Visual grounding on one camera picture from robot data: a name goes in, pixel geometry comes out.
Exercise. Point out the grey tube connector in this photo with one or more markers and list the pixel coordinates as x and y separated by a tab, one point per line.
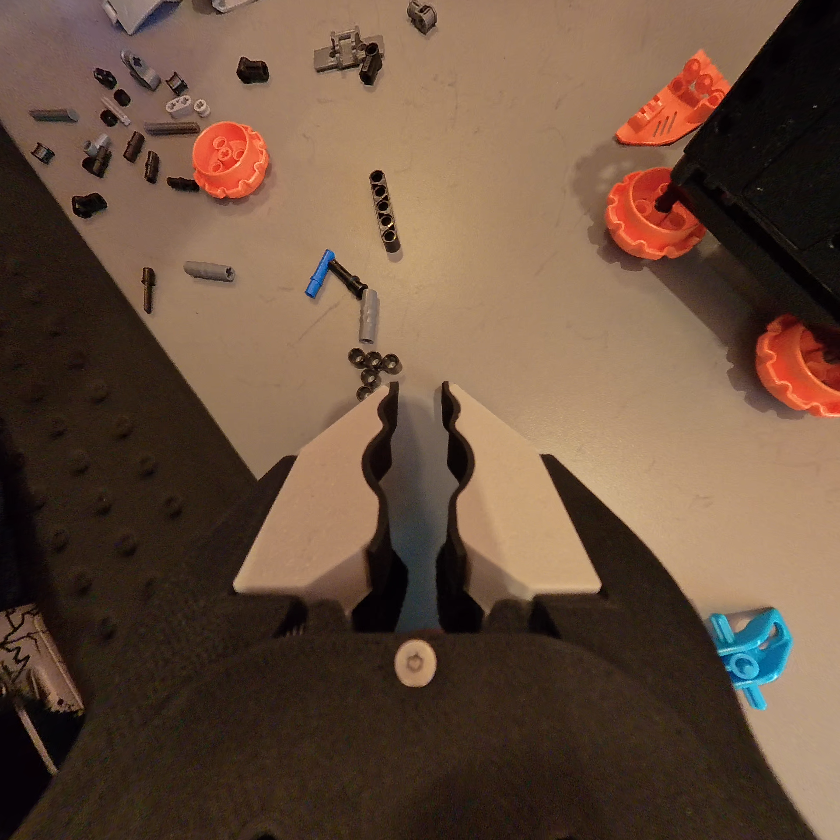
370	315
208	271

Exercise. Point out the blue pin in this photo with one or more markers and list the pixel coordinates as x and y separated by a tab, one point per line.
319	272

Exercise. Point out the white patterned badge card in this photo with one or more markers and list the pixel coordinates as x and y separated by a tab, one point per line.
33	656

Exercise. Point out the blue plastic separator tool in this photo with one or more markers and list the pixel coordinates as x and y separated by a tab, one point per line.
771	630

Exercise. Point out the black connector piece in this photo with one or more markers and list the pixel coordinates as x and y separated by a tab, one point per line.
253	70

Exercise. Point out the black long pin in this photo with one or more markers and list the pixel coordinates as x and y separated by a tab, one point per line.
148	289

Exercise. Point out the scattered small building pieces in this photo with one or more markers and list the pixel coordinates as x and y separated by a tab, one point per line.
170	128

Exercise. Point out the toy robot model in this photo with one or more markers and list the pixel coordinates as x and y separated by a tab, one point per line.
774	164

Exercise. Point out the grey and black hinge assembly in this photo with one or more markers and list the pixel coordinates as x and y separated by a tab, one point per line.
334	59

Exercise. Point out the black straight beam with holes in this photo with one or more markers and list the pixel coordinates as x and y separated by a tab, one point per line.
386	211

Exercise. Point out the dark perforated panel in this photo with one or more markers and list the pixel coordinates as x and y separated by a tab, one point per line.
98	328

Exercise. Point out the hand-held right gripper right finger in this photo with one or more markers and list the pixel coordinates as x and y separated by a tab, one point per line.
518	525

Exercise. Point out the orange toothed wheel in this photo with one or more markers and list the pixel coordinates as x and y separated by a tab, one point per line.
229	164

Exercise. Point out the small dark connector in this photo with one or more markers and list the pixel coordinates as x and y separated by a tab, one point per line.
421	16

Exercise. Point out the orange wedge piece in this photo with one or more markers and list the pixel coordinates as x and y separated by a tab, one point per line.
663	118

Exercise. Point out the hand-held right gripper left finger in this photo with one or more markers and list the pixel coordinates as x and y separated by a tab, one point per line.
315	525

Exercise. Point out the grey panel pieces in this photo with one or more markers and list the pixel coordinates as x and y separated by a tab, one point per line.
141	16

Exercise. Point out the cluster of black bushes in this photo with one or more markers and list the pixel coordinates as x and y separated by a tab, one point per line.
367	367

